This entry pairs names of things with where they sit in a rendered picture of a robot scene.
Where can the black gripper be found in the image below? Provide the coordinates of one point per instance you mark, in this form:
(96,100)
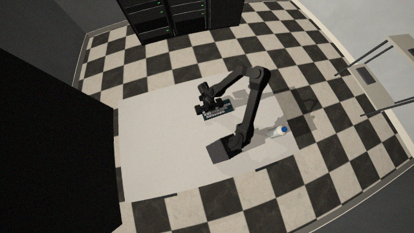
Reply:
(207,108)

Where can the dark green keyboard case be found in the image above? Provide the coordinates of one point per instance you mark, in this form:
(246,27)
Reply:
(218,111)

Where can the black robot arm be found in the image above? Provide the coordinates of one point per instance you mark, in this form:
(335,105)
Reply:
(258,80)

